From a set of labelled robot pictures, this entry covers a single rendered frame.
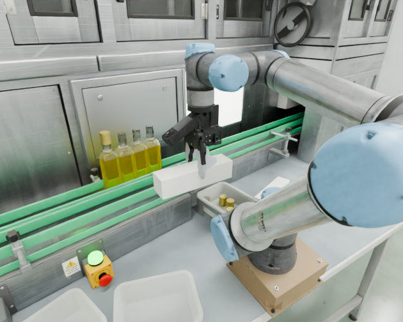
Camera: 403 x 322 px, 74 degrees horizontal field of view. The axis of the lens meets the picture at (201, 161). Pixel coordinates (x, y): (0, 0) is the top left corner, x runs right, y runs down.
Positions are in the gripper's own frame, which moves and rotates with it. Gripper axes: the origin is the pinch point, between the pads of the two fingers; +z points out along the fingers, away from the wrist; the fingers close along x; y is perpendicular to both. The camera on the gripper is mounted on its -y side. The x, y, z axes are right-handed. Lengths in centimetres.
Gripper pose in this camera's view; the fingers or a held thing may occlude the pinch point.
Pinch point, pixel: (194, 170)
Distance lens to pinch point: 80.8
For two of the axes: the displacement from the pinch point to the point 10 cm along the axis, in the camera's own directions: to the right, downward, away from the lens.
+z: 0.0, 9.0, 4.4
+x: -5.2, -3.8, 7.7
